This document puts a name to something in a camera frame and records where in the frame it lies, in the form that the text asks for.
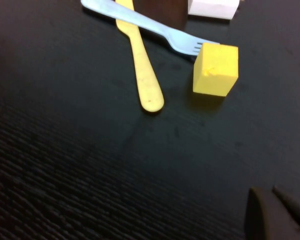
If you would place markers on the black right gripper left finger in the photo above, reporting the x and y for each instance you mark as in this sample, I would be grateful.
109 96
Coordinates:
262 220

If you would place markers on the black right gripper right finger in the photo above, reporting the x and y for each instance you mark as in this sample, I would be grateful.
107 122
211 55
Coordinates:
297 212

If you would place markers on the yellow plastic knife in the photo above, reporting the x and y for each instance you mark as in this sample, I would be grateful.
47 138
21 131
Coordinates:
146 75

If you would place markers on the light blue plastic fork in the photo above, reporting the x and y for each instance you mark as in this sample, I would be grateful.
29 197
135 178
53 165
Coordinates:
150 25

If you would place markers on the yellow cube with chipped face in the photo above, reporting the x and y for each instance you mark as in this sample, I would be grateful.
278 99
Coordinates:
215 72

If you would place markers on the white USB wall charger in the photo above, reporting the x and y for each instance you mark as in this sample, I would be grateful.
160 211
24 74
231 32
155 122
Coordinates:
212 8

